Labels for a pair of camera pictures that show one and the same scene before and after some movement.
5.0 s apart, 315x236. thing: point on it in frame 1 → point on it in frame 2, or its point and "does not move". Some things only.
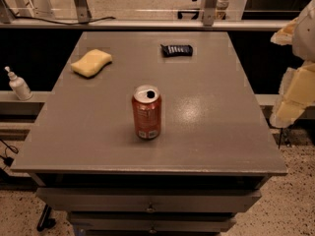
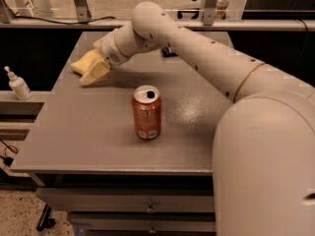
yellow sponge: (92, 63) does not move
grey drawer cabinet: (210, 162) does not move
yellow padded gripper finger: (284, 35) → (99, 42)
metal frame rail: (146, 24) does not move
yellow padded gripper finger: (296, 93) → (94, 73)
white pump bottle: (19, 86) does not move
